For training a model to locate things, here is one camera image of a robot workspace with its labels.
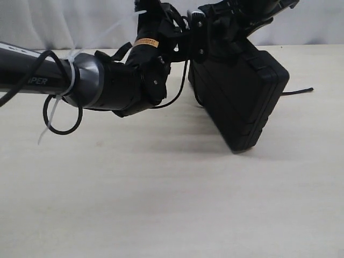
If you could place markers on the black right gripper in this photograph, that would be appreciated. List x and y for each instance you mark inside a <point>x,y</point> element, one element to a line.
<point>234,20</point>

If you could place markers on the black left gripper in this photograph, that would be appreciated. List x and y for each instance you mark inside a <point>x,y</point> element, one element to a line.
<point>186,37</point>

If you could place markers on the black plastic case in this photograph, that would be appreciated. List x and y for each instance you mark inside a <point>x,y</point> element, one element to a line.
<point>239,86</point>

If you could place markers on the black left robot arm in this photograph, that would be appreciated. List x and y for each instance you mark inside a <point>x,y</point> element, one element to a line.
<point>130,81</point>

